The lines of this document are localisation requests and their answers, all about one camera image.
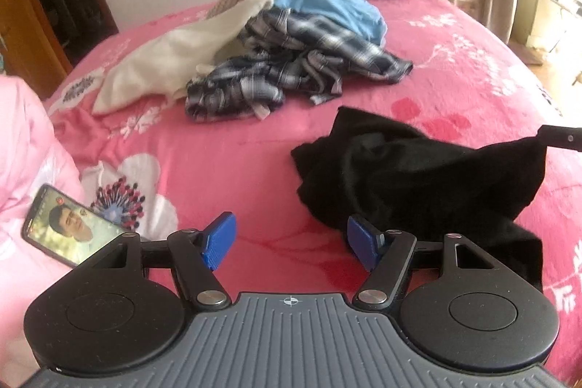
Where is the black sweatshirt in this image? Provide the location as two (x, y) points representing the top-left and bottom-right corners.
(291, 106), (546, 293)

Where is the pink floral blanket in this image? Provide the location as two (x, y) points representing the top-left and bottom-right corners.
(43, 0), (582, 388)

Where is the smartphone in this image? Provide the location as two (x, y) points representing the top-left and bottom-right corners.
(21, 183), (130, 268)

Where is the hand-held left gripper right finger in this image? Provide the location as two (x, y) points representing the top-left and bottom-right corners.
(346, 215), (503, 311)

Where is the blue plaid shirt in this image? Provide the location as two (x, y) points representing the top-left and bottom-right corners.
(184, 8), (414, 120)

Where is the light blue garment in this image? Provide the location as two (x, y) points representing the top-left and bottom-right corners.
(273, 0), (388, 45)

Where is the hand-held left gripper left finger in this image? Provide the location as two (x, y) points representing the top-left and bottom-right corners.
(75, 212), (238, 309)

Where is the cream garment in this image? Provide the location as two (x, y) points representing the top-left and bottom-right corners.
(92, 0), (274, 116)

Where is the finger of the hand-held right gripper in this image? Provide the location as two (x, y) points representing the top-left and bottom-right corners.
(535, 124), (582, 152)

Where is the light pink quilt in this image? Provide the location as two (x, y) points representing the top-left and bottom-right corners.
(0, 74), (87, 384)

